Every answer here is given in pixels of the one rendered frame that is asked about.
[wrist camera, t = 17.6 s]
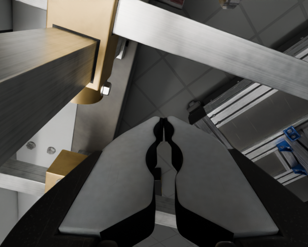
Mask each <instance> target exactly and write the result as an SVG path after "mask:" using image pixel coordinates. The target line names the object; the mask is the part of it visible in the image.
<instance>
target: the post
mask: <svg viewBox="0 0 308 247"><path fill-rule="evenodd" d="M97 45H98V41H96V40H93V39H90V38H87V37H84V36H81V35H78V34H75V33H72V32H69V31H66V30H63V29H60V28H57V27H49V28H40V29H32V30H23V31H15V32H6V33H0V167H1V166H2V165H3V164H4V163H5V162H6V161H7V160H8V159H10V158H11V157H12V156H13V155H14V154H15V153H16V152H17V151H18V150H19V149H20V148H21V147H22V146H23V145H24V144H25V143H26V142H28V141H29V140H30V139H31V138H32V137H33V136H34V135H35V134H36V133H37V132H38V131H39V130H40V129H41V128H42V127H43V126H44V125H46V124H47V123H48V122H49V121H50V120H51V119H52V118H53V117H54V116H55V115H56V114H57V113H58V112H59V111H60V110H61V109H62V108H63V107H65V106H66V105H67V104H68V103H69V102H70V101H71V100H72V99H73V98H74V97H75V96H76V95H77V94H78V93H79V92H80V91H81V90H83V89H84V88H85V87H86V86H87V85H88V84H89V83H90V82H91V81H92V77H93V71H94V65H95V57H96V51H97Z"/></svg>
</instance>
